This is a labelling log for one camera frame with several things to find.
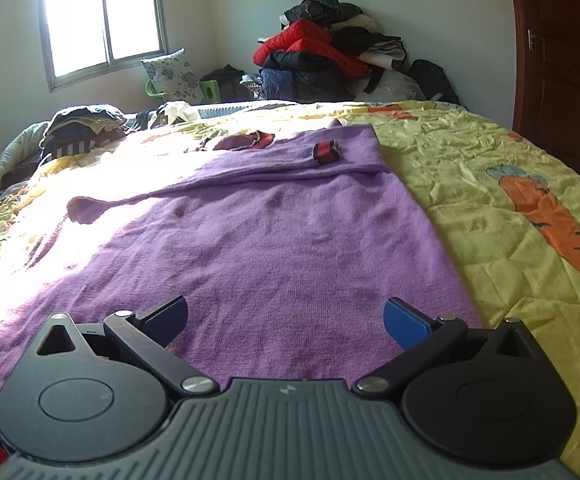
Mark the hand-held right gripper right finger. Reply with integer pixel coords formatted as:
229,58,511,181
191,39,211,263
352,297,547,401

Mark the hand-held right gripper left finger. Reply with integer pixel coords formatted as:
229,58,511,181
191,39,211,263
31,295,220,401

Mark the purple knit sweater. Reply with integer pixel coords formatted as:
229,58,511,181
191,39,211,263
0,119,483,472

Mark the heap of dark clothes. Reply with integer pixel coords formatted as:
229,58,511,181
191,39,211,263
39,105,132,162

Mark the pile of jackets and clothes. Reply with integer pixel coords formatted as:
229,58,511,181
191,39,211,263
241,0,412,104

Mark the yellow carrot print quilt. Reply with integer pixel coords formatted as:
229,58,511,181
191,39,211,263
0,100,580,480

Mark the white crumpled cloth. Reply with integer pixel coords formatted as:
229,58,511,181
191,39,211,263
151,101,204,126

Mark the blue grey blanket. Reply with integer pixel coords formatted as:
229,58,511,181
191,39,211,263
0,120,57,217

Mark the grey ribbed blanket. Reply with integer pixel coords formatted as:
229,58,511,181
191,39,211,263
189,99,323,117

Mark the green plastic chair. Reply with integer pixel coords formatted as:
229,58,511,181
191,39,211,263
143,79,221,104

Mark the grey patterned bundle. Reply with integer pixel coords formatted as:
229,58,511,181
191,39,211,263
354,67,427,104

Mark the black backpack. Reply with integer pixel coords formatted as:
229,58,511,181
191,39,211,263
407,59,462,106

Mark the dark bag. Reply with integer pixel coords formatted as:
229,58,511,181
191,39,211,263
201,64,251,104

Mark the floral pillow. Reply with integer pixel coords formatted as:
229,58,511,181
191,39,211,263
140,48,206,102

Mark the sliding window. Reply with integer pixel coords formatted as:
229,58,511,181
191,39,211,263
35,0,171,93

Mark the brown wooden door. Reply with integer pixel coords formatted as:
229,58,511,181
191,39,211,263
505,0,580,197

